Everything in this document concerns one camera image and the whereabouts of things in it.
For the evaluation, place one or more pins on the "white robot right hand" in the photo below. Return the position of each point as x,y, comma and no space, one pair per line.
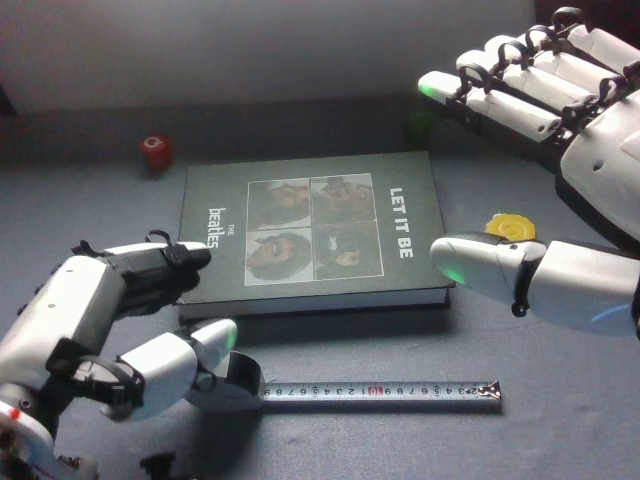
600,165

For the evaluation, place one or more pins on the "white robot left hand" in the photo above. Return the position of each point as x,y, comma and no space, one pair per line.
65,310

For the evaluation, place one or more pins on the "white and black tape measure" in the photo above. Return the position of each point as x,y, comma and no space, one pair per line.
350,395

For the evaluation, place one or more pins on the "black Beatles hardcover book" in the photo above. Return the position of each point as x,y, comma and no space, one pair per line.
415,280

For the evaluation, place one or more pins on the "yellow swirl toy cake roll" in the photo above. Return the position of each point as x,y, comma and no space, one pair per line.
510,227

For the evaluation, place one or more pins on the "red toy cylinder block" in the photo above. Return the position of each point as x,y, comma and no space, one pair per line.
157,152

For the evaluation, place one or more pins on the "green toy cylinder block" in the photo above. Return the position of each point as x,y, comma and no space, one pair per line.
419,127

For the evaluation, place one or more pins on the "grey table cloth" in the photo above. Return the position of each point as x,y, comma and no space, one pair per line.
350,450

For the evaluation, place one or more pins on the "flat backdrop board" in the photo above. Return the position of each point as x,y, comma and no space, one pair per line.
250,45

